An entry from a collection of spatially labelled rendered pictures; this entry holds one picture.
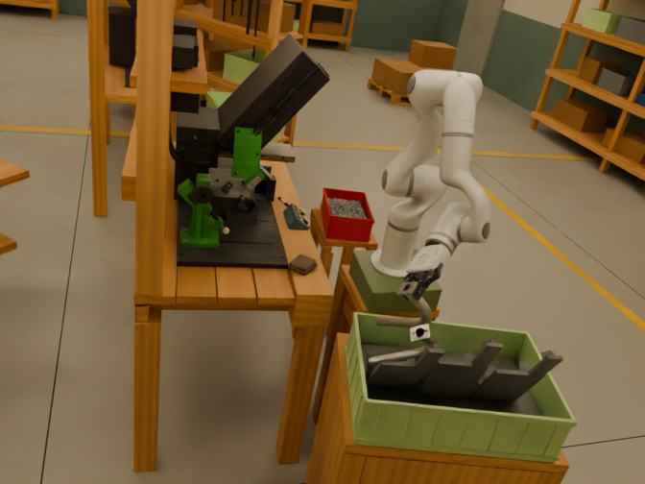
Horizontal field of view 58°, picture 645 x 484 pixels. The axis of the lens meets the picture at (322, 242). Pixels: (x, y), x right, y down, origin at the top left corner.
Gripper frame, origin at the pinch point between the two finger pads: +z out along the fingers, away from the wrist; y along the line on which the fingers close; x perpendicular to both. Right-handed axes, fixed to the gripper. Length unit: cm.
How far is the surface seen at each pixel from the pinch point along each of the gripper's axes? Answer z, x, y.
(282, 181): -74, -11, -133
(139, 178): 9, -66, -57
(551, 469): 8, 71, 5
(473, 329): -22, 43, -20
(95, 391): 53, -4, -176
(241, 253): -11, -17, -89
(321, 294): -9, 7, -59
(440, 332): -15.3, 36.6, -27.1
